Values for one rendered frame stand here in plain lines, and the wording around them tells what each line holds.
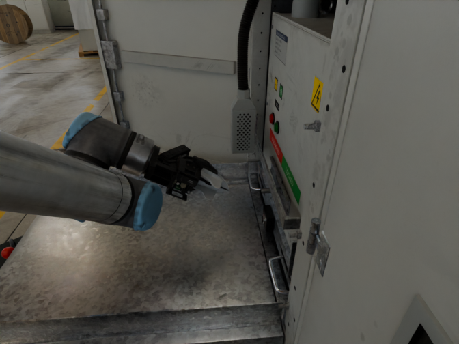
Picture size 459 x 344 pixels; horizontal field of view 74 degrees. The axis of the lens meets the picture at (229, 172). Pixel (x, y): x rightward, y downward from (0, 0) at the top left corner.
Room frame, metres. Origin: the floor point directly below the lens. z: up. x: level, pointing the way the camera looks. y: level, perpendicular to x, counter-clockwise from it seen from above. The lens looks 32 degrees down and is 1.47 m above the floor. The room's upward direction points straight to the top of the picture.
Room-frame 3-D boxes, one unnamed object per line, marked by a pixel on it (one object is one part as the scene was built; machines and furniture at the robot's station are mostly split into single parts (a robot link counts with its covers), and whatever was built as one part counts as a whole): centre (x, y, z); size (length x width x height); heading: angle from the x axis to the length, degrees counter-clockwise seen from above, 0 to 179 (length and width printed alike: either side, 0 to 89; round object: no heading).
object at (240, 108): (0.86, -0.04, 1.09); 0.08 x 0.05 x 0.17; 95
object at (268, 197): (0.66, -0.15, 0.89); 0.54 x 0.05 x 0.06; 5
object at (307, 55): (0.66, -0.13, 1.15); 0.48 x 0.01 x 0.48; 5
